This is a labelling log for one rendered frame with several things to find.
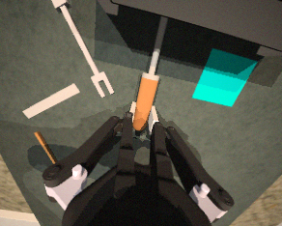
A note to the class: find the cream flat bar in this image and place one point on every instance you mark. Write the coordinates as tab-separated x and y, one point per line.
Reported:
52	100

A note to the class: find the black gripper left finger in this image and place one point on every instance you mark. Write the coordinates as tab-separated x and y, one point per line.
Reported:
68	176

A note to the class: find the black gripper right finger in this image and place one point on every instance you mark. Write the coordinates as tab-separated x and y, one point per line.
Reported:
210	196

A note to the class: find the teal square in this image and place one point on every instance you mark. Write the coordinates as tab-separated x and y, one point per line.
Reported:
223	77

